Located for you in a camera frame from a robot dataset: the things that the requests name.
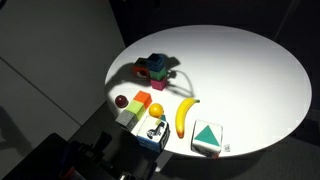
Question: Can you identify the dark red ball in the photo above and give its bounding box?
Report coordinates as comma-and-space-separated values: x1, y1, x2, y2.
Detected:
114, 94, 130, 109

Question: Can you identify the lime green wooden block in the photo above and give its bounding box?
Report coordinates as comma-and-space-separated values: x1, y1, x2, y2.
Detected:
125, 100, 147, 121

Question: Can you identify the black white patterned plush cube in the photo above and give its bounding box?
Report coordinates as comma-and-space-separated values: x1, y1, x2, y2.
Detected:
136, 114, 171, 153

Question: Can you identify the orange wooden block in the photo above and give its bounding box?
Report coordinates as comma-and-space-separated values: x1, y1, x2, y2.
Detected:
132, 90, 154, 110

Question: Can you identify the yellow orange ball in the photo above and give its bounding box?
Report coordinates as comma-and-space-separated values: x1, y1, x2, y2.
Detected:
148, 102, 165, 119

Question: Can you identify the blue block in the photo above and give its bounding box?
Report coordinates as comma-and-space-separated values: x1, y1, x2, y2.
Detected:
147, 52, 167, 72

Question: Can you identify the grey wooden block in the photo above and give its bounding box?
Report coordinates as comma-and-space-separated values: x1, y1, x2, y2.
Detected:
115, 109, 140, 132

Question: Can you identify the pink block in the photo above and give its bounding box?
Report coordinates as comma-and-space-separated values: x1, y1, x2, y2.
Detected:
150, 77, 169, 92

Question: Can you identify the plush cube with teal triangle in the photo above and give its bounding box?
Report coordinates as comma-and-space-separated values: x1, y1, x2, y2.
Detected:
190, 118, 224, 159

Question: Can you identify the dark camera stand equipment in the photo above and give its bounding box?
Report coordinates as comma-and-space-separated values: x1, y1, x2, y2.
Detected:
0, 131, 158, 180

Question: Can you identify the yellow banana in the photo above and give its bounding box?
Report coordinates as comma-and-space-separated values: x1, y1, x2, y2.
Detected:
175, 96, 201, 140

